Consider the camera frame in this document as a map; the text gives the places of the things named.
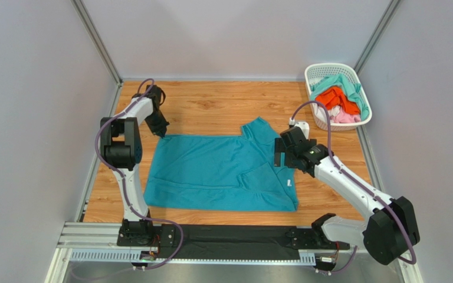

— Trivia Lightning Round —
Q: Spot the teal t shirt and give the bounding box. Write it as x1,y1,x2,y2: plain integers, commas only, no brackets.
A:
144,118,298,212

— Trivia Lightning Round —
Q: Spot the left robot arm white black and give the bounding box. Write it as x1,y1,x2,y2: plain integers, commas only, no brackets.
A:
95,81,169,241

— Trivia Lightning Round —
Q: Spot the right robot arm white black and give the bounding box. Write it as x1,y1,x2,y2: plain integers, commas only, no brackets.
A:
274,126,421,265

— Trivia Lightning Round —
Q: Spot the white shirt in basket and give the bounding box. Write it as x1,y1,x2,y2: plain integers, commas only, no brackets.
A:
314,106,342,123

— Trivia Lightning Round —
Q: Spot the pink shirt in basket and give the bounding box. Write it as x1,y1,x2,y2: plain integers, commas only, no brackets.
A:
331,109,361,124

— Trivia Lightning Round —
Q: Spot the orange shirt in basket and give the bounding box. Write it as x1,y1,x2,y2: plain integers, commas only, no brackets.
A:
315,86,360,114

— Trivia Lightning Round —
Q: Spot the white plastic laundry basket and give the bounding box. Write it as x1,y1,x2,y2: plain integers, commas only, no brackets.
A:
304,63,372,131

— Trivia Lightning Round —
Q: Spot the light teal shirt in basket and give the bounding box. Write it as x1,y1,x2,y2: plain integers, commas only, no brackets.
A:
310,74,370,121

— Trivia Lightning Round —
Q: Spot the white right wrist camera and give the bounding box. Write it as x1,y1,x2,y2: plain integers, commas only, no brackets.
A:
288,118,310,139

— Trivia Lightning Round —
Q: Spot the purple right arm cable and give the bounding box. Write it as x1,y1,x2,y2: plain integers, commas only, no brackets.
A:
289,100,418,275

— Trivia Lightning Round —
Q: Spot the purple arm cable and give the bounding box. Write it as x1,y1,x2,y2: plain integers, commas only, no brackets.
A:
289,100,418,275
94,78,185,272

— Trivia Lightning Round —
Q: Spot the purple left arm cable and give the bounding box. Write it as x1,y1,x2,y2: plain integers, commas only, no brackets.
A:
94,78,185,272

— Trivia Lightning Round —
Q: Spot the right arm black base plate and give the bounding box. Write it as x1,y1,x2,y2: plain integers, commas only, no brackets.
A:
285,227,350,251

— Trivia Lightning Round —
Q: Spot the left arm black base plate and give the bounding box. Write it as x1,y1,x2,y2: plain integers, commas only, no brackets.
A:
116,219,180,248

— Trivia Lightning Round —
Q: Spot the left corner aluminium post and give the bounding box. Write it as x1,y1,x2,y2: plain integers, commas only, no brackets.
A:
71,0,123,87

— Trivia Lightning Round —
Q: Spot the corner aluminium post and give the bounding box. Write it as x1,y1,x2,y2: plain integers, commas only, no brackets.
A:
354,0,402,74
71,0,123,87

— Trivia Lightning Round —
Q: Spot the aluminium front rail frame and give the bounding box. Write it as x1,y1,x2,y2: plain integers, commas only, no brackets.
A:
57,222,423,282

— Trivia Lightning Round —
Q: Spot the right corner aluminium post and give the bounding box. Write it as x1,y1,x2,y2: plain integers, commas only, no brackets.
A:
354,0,402,74

